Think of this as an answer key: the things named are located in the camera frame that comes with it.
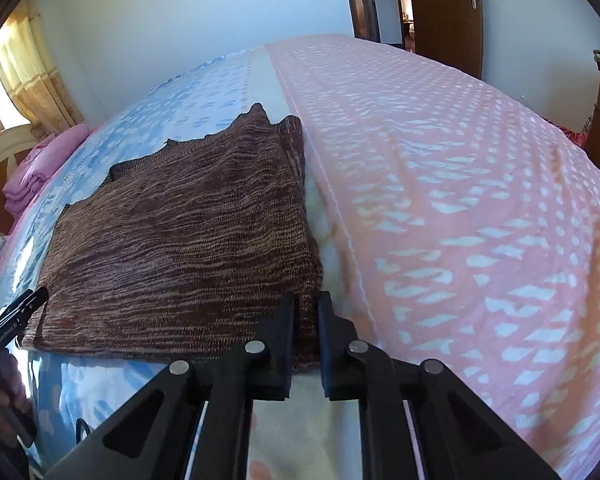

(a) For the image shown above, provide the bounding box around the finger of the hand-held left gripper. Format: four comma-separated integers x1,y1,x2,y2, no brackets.
0,287,49,336

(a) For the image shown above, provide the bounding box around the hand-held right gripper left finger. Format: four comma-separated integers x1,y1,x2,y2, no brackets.
45,291,301,480

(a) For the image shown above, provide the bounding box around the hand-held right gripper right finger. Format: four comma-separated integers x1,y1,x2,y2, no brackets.
317,290,561,480

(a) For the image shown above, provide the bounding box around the brown knit sweater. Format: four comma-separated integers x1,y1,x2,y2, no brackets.
22,102,326,373

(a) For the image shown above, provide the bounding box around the person's left hand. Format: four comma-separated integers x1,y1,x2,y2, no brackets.
0,350,32,411

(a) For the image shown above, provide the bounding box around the folded pink quilt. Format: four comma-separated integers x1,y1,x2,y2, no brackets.
2,122,91,216

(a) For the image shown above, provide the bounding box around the cream wooden headboard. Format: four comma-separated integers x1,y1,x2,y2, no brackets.
0,124,48,233

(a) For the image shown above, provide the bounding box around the dotted blue pink bed sheet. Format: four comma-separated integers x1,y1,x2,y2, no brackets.
0,34,600,480

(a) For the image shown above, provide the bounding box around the yellow patterned curtain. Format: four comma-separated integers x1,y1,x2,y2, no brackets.
0,7,87,133

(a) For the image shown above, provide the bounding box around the brown wooden door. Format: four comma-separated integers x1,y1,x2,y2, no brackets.
405,0,484,80

